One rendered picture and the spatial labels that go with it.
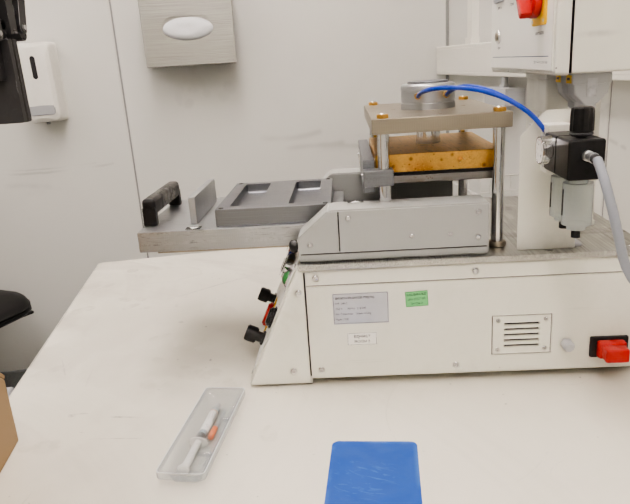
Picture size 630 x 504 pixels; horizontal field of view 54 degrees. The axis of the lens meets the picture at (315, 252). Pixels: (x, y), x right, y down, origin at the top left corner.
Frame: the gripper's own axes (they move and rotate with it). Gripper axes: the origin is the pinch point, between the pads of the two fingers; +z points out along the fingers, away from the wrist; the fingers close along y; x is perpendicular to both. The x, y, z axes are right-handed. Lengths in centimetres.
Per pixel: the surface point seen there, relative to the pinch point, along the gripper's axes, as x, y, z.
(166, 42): -29, -161, -9
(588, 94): 60, -27, 6
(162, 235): 2.6, -29.1, 22.2
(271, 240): 18.1, -29.2, 23.8
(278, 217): 19.2, -30.2, 20.8
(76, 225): -74, -166, 52
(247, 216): 14.8, -30.1, 20.4
